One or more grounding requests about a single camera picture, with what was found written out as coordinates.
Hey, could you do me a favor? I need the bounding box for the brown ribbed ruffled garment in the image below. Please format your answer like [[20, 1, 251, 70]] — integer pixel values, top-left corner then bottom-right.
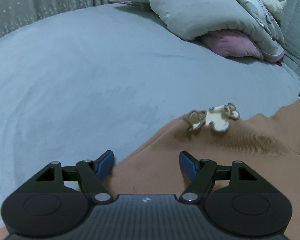
[[0, 96, 300, 240]]

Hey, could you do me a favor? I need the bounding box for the grey star-patterned curtain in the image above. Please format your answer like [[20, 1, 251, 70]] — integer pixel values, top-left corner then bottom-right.
[[0, 0, 112, 44]]

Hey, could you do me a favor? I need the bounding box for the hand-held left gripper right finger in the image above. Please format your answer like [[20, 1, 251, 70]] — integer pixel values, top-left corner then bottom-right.
[[179, 150, 263, 203]]

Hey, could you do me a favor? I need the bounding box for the striped cloth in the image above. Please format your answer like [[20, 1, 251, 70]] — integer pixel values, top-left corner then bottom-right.
[[109, 0, 143, 5]]

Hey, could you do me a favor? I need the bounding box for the grey quilt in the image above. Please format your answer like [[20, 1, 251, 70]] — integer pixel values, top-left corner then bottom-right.
[[109, 0, 286, 63]]

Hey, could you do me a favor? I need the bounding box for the white pillow with grey flowers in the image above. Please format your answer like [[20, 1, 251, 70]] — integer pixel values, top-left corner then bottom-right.
[[202, 0, 285, 43]]

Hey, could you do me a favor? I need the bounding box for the grey padded headboard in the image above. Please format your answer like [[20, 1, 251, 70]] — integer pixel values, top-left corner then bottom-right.
[[262, 0, 300, 79]]

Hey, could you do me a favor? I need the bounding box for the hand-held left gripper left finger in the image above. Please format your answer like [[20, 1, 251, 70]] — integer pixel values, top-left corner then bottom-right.
[[35, 150, 114, 203]]

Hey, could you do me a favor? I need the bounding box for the pink pillow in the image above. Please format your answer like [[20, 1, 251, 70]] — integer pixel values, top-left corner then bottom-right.
[[202, 29, 263, 58]]

